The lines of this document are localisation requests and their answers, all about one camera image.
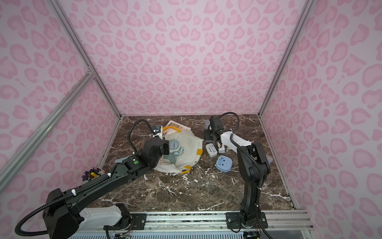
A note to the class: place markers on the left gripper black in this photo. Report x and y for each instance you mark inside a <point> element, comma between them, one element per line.
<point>164,147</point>

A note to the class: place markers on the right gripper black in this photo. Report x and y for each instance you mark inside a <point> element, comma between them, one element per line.
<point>211,130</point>

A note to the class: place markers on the grey blue square clock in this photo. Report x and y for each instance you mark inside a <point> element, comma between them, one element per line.
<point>207,123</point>

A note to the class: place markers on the green grey curved clock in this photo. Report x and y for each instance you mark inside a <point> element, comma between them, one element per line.
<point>170,158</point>

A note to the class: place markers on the small white digital clock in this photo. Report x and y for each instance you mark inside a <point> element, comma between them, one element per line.
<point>211,150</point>

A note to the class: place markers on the white canvas bag yellow handles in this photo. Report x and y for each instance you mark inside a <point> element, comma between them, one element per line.
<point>185,149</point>

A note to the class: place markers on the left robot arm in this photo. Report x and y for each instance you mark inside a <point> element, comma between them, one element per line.
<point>62,216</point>

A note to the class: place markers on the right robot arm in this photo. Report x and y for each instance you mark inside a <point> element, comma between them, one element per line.
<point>253,167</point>

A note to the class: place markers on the white clock orange key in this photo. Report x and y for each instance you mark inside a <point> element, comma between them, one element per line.
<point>221,148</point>

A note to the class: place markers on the blue round twin-bell clock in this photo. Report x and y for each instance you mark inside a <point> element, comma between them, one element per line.
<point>175,147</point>

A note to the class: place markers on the coloured items left edge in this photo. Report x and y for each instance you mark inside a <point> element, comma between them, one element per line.
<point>91,174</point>

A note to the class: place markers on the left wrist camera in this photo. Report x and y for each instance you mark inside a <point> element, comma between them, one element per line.
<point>157,129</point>

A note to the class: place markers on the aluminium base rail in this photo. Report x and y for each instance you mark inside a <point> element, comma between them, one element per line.
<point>105,224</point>

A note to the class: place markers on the left frame aluminium strut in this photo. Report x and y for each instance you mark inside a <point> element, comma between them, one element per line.
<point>20,158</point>

